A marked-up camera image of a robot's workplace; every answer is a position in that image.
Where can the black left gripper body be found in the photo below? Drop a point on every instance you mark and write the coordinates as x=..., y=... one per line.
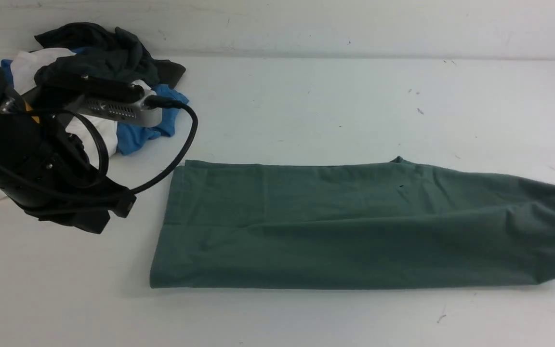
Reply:
x=46, y=172

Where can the green long-sleeve top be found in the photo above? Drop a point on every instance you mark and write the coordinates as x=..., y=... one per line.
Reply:
x=390, y=226

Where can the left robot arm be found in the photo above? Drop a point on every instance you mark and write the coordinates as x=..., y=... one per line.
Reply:
x=12, y=102

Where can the white garment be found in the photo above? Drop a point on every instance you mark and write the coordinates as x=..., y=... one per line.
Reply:
x=49, y=150

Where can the blue garment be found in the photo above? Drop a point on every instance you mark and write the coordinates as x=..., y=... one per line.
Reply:
x=137, y=124

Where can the dark green crumpled garment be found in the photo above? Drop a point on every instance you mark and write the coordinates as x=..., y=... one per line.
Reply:
x=118, y=55

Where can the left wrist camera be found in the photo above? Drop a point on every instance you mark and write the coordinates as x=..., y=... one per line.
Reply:
x=68, y=90

